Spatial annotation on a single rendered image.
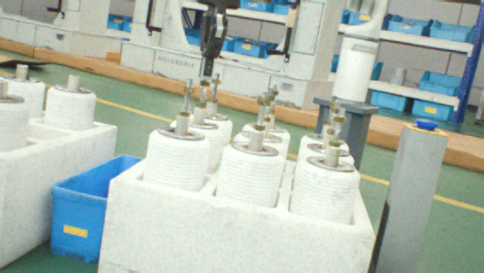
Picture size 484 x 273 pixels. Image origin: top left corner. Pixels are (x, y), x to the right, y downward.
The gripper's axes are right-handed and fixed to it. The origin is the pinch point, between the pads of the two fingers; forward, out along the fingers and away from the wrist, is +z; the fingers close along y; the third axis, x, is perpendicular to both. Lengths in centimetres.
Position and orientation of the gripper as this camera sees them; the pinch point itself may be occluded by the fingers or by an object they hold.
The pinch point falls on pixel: (206, 68)
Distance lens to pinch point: 91.8
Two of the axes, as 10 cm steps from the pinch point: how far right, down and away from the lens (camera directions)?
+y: -2.4, -2.1, 9.5
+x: -9.5, -1.3, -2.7
